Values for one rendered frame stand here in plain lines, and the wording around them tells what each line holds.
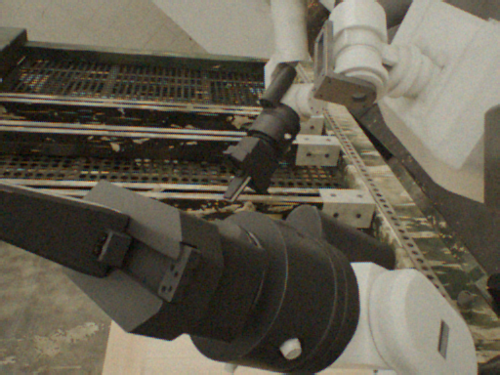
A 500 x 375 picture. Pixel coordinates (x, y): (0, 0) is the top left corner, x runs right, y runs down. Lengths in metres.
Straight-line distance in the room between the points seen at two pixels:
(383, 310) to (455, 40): 0.35
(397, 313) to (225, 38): 4.22
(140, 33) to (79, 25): 0.65
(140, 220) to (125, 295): 0.03
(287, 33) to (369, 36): 0.45
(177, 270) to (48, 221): 0.06
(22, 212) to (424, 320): 0.25
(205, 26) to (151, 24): 1.58
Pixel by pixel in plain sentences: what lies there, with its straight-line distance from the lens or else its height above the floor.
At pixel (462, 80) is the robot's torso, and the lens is 0.56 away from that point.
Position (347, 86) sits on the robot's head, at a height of 1.42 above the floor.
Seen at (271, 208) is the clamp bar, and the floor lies 1.10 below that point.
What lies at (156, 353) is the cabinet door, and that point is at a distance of 0.86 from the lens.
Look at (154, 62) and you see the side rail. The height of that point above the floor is 1.34.
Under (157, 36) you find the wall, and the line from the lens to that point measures 5.98.
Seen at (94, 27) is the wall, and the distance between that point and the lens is 6.07.
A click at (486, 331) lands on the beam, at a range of 1.00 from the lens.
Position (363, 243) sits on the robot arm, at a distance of 0.38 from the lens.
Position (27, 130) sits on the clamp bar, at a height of 1.59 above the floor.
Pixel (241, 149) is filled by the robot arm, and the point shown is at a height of 1.31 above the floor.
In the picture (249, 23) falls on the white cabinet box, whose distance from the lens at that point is 4.46.
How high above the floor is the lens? 1.65
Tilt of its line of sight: 25 degrees down
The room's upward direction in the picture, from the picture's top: 52 degrees counter-clockwise
